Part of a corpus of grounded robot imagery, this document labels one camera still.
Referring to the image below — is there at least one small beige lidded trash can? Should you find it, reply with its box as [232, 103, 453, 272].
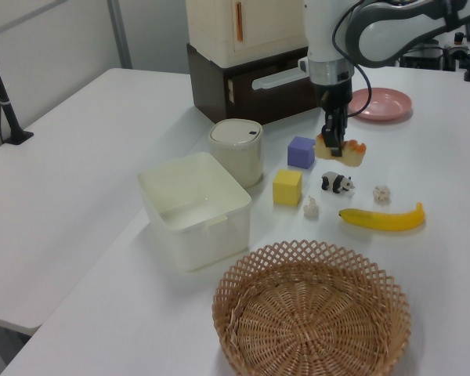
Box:
[208, 118, 266, 188]

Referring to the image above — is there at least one toy bread with orange glaze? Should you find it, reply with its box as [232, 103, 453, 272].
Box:
[314, 132, 367, 168]

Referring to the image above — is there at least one small white knotted ball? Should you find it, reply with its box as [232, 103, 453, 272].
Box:
[372, 185, 392, 204]
[303, 195, 320, 219]

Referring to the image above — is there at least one brown drawer box, white handle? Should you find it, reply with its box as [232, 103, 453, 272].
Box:
[186, 42, 326, 125]

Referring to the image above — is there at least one purple foam cube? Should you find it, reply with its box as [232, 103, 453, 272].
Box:
[287, 136, 317, 170]

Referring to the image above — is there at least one yellow toy banana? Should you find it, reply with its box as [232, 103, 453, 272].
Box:
[338, 201, 426, 231]

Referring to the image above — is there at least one yellow foam cube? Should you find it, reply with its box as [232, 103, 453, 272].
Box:
[272, 168, 302, 206]

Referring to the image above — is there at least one cream cabinet with orange handle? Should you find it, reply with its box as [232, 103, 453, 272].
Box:
[185, 0, 310, 67]

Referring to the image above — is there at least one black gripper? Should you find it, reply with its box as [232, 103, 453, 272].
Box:
[314, 80, 355, 158]

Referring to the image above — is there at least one woven wicker basket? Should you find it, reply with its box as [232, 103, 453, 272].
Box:
[212, 239, 412, 376]

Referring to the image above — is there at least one black electronics box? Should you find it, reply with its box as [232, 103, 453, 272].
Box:
[399, 43, 457, 72]

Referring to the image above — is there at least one black and white panda figure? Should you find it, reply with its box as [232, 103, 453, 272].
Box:
[320, 171, 356, 195]

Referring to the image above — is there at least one black camera stand pole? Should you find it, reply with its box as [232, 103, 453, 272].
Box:
[0, 31, 35, 146]

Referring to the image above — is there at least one pink plastic plate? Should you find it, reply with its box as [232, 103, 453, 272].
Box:
[346, 88, 413, 121]

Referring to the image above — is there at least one cream plastic storage box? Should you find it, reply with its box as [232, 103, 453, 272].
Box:
[136, 151, 254, 273]

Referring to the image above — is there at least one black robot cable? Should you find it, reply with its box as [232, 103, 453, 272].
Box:
[331, 0, 374, 119]

